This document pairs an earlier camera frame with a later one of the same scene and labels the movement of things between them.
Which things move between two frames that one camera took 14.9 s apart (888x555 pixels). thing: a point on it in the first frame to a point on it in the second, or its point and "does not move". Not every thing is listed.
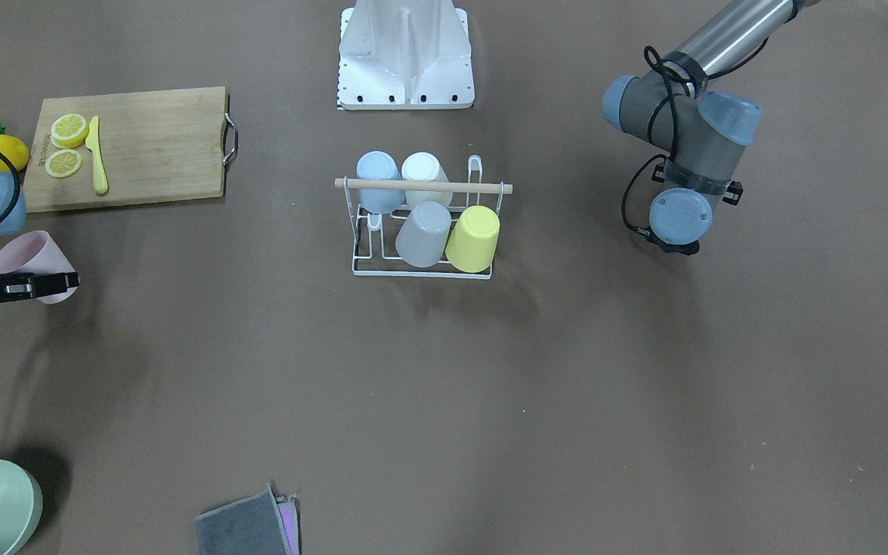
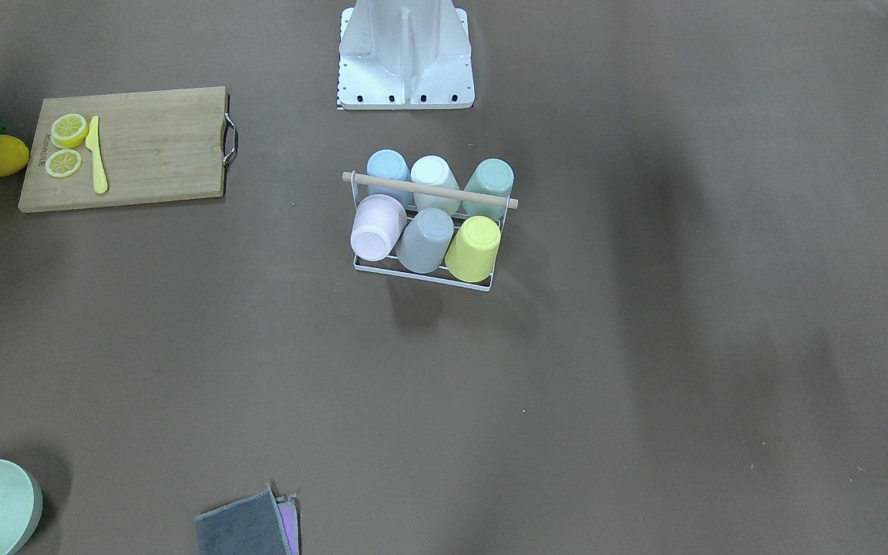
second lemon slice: (63, 163) does not move
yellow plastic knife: (99, 172) does not move
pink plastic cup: (34, 252) to (381, 220)
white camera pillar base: (405, 55) does not move
